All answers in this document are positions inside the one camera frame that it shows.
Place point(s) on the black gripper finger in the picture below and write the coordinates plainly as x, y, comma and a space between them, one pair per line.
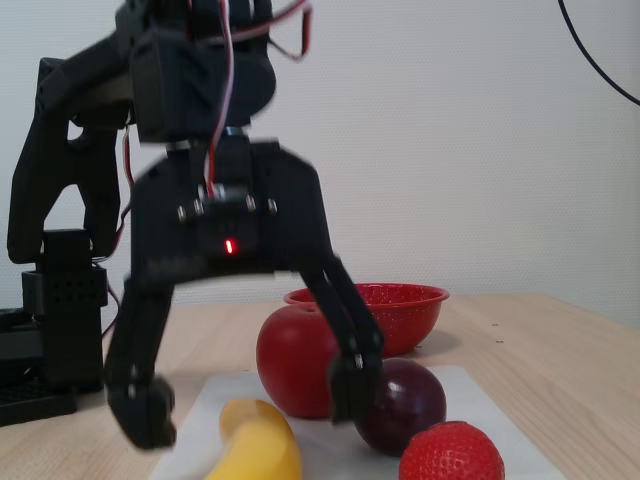
140, 340

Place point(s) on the red toy strawberry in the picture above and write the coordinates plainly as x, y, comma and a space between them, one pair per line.
450, 455

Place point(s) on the dark purple toy plum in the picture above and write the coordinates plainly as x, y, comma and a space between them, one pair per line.
405, 405

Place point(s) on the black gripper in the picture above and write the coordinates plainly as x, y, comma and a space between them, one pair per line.
165, 210

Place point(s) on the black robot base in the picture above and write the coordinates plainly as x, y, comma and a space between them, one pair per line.
30, 400

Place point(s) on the red toy apple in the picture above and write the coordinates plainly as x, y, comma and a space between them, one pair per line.
290, 360

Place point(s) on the yellow toy banana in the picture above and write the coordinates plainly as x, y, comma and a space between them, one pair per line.
265, 445

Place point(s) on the white paper sheet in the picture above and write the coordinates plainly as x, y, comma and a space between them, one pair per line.
470, 400

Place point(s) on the red speckled bowl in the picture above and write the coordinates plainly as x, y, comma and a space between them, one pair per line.
410, 320

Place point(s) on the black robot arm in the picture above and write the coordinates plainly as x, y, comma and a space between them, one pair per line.
35, 175

